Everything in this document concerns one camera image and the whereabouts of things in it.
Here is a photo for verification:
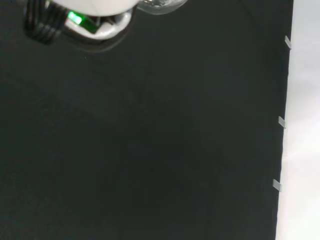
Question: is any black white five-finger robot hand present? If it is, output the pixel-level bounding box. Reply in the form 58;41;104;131
23;0;140;46

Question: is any black bench cloth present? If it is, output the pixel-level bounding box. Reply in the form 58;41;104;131
0;0;295;240

